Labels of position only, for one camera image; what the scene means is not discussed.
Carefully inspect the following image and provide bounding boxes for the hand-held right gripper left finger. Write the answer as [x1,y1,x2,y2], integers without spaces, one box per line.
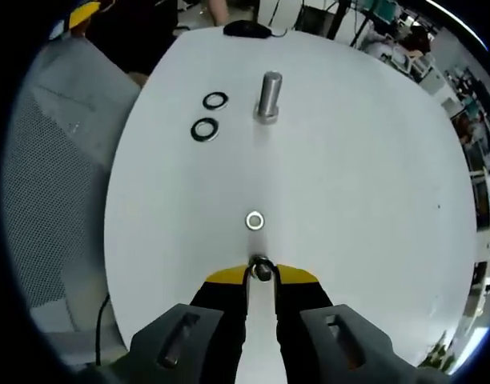
[88,263,253,384]

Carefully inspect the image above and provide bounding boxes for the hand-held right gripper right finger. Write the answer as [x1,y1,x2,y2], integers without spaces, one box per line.
[274,262,451,384]

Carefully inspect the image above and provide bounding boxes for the large dark washer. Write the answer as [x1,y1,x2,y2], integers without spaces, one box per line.
[190,116,221,143]
[202,91,230,111]

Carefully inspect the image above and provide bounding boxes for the thick threaded stud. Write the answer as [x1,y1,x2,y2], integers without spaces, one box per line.
[252,70,284,126]

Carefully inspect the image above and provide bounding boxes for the black computer mouse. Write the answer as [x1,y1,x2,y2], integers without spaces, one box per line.
[223,20,272,40]

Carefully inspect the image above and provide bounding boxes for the grey mesh office chair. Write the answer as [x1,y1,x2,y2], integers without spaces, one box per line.
[2,39,144,361]

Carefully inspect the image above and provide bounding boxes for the black floor cable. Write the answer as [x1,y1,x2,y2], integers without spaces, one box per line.
[94,294,111,367]

